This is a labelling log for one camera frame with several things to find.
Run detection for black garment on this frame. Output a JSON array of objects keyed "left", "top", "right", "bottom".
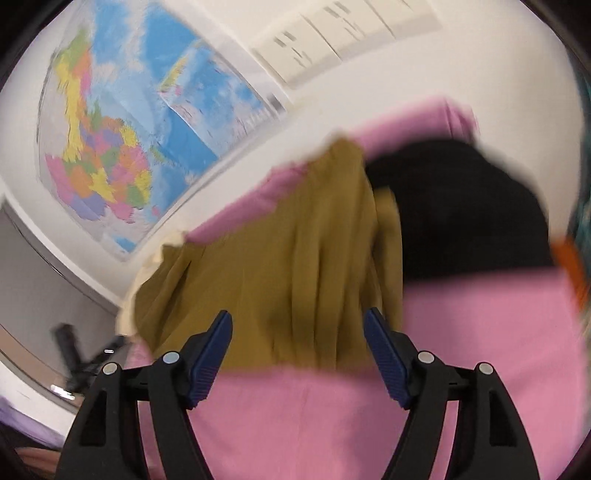
[{"left": 366, "top": 139, "right": 554, "bottom": 283}]

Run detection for left white wall socket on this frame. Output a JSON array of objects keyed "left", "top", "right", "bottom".
[{"left": 253, "top": 15, "right": 341, "bottom": 88}]

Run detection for white network wall plate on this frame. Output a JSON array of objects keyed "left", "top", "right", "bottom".
[{"left": 368, "top": 0, "right": 441, "bottom": 39}]

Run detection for middle white wall socket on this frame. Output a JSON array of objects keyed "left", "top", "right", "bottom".
[{"left": 303, "top": 0, "right": 394, "bottom": 59}]

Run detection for grey door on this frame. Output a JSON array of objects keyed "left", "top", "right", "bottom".
[{"left": 0, "top": 193, "right": 126, "bottom": 411}]

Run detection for pink daisy bed sheet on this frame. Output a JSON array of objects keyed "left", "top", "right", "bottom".
[{"left": 124, "top": 96, "right": 583, "bottom": 480}]

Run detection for white wall socket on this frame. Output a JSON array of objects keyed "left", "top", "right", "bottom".
[
  {"left": 303, "top": 0, "right": 394, "bottom": 59},
  {"left": 253, "top": 15, "right": 341, "bottom": 88}
]

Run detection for colourful wall map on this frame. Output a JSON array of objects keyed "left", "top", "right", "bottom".
[{"left": 37, "top": 1, "right": 288, "bottom": 259}]

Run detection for olive brown jacket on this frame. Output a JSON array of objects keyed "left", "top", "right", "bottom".
[{"left": 133, "top": 139, "right": 403, "bottom": 371}]

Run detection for cream pillow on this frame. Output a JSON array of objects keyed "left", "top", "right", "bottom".
[{"left": 115, "top": 230, "right": 184, "bottom": 337}]

